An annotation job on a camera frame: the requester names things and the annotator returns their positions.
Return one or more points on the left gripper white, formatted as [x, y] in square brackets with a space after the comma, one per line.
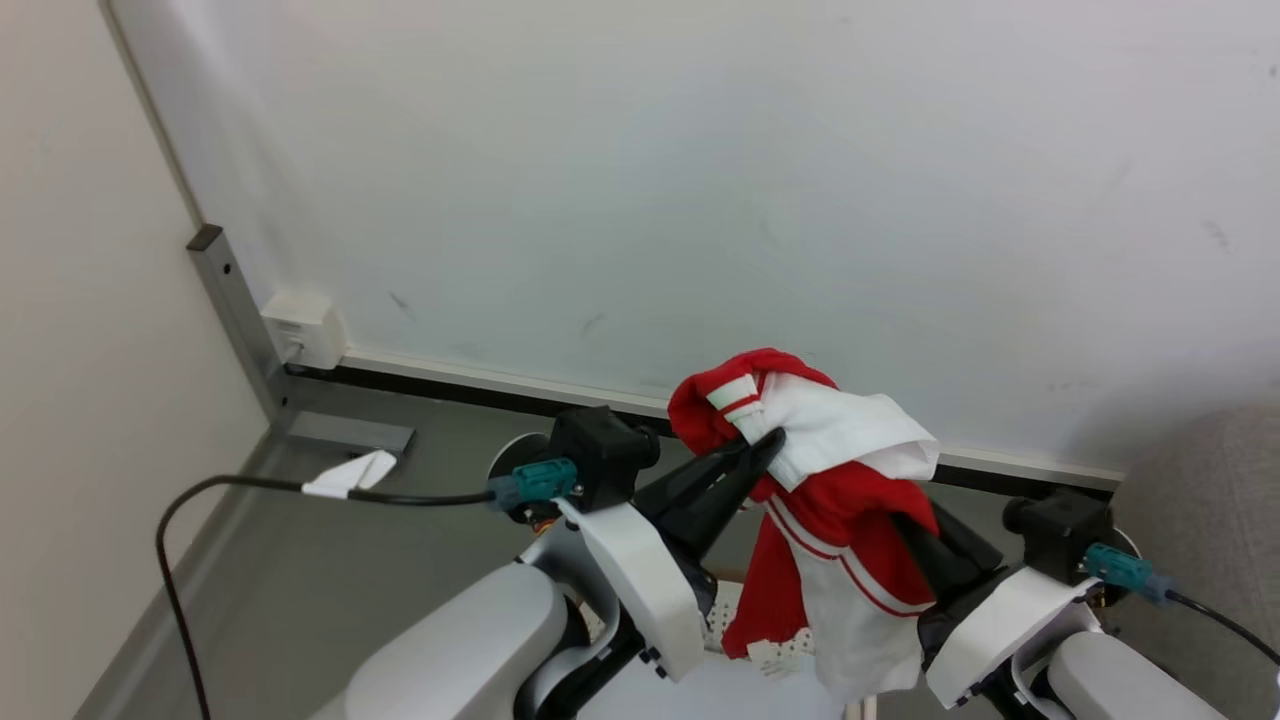
[645, 590]

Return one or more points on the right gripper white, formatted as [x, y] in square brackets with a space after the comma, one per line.
[995, 630]

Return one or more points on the red and white garment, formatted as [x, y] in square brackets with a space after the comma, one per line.
[840, 500]

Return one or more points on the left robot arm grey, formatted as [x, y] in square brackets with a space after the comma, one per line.
[460, 650]

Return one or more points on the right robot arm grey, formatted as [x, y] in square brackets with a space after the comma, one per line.
[1120, 680]

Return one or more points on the grey fabric sofa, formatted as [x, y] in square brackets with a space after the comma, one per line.
[1200, 500]

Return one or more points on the white perforated laundry basket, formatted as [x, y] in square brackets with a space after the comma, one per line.
[725, 610]

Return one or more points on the white cloth in basket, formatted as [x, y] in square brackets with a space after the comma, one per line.
[700, 700]

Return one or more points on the white and black baseboard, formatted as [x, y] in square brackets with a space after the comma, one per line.
[500, 380]

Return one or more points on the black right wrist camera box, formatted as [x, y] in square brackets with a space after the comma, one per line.
[1055, 530]

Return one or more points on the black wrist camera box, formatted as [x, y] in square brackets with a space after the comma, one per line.
[600, 450]
[1055, 530]

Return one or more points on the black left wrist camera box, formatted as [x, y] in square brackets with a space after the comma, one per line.
[600, 450]

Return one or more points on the grey metal foot bracket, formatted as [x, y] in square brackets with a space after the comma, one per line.
[350, 433]

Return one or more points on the white wall socket box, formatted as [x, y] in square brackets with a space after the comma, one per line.
[305, 328]

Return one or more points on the grey metal frame post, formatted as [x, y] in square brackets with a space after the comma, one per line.
[240, 320]

